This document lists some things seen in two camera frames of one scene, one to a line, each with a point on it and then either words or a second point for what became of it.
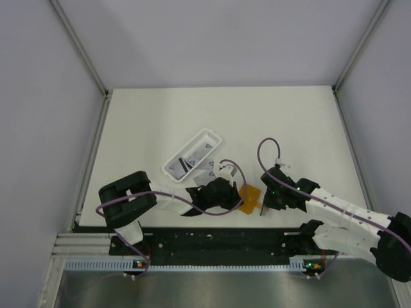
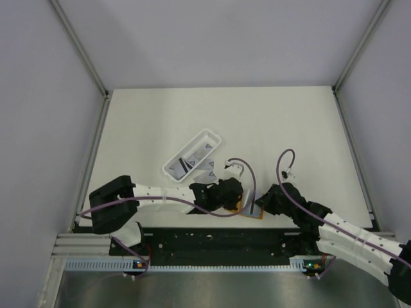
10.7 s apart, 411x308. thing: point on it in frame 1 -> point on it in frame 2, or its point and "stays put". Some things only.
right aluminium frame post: (343, 74) stays put
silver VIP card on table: (204, 178) stays put
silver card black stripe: (264, 210) -> (252, 206)
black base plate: (216, 246) stays put
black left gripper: (234, 197) stays put
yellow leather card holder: (252, 199) -> (255, 210)
